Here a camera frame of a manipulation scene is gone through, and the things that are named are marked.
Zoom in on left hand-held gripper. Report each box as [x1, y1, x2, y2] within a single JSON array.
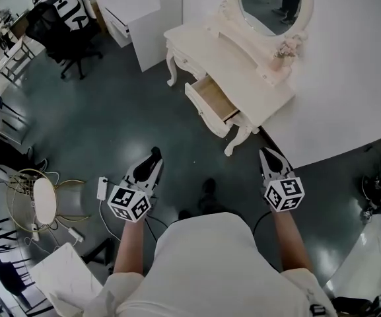
[[107, 146, 164, 225]]

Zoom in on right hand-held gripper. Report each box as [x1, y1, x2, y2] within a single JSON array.
[[259, 147, 306, 214]]

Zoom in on wooden vanity drawer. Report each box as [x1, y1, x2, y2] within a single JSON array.
[[184, 74, 240, 139]]

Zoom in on person's right forearm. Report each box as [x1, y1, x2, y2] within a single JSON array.
[[270, 209, 314, 273]]

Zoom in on person's left forearm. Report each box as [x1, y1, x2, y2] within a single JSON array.
[[112, 220, 145, 276]]

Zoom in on gold stool with white seat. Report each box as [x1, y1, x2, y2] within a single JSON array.
[[6, 168, 91, 234]]

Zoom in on white vanity table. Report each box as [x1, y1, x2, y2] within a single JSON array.
[[163, 24, 297, 157]]

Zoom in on person's white shirt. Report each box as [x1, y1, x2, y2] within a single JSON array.
[[92, 211, 339, 317]]

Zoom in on pink flower vase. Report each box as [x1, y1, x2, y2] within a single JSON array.
[[273, 33, 309, 71]]

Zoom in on white marble side table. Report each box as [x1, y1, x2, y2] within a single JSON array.
[[30, 242, 104, 317]]

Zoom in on white cabinet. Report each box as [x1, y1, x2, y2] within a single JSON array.
[[94, 0, 184, 73]]

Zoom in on oval white-framed mirror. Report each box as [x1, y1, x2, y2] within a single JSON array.
[[217, 0, 315, 46]]

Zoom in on black office chair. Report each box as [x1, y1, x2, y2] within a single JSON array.
[[26, 0, 104, 81]]

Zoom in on black cable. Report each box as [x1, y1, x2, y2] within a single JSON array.
[[252, 209, 274, 234]]

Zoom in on black frame chair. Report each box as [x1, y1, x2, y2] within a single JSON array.
[[0, 217, 54, 317]]

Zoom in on white desk with metal frame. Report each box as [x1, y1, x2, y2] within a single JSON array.
[[0, 34, 47, 96]]

